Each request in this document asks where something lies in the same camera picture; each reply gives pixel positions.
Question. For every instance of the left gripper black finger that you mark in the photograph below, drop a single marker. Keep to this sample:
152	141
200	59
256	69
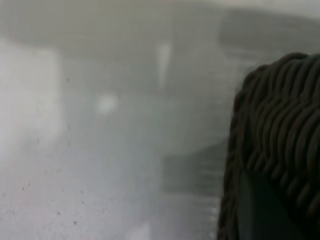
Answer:
260	215

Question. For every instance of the black woven wicker basket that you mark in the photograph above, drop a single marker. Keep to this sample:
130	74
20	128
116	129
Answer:
280	120

